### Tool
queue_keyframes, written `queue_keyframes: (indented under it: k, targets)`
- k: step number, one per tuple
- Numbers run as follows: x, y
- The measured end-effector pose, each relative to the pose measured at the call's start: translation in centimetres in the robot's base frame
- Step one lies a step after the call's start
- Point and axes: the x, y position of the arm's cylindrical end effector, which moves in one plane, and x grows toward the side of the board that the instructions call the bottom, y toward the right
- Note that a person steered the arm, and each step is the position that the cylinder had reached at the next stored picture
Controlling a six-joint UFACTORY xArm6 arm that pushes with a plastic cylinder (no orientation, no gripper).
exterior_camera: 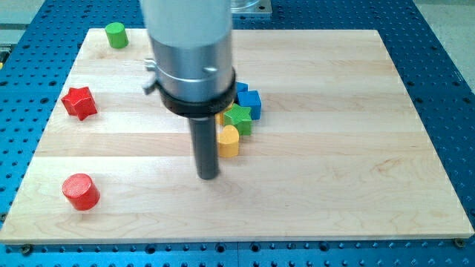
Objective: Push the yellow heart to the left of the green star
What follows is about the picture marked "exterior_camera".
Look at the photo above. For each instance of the yellow block behind star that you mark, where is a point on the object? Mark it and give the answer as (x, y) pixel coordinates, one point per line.
(219, 118)

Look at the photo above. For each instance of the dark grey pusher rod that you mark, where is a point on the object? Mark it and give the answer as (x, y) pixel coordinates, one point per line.
(204, 141)

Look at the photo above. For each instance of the yellow heart block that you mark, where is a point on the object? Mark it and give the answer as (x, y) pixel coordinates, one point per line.
(228, 142)

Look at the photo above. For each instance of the red cylinder block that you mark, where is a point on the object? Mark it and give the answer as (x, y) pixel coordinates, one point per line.
(81, 191)

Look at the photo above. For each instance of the red star block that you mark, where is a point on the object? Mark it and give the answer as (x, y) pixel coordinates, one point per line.
(79, 102)

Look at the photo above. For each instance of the light wooden board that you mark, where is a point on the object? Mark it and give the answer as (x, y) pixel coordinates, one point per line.
(339, 153)

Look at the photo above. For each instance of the clear acrylic robot base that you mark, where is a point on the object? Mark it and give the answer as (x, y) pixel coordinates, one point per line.
(251, 8)

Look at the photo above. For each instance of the green cylinder block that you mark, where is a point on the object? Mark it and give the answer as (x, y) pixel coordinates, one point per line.
(116, 35)

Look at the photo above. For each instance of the blue block behind arm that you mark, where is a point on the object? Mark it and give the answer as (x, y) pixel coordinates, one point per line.
(241, 87)

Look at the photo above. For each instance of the blue cube block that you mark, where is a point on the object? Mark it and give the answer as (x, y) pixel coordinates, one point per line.
(252, 100)

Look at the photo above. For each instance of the green star block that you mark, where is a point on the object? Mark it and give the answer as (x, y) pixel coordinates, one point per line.
(239, 117)

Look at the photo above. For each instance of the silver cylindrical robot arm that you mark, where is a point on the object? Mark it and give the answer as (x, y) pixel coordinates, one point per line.
(192, 66)

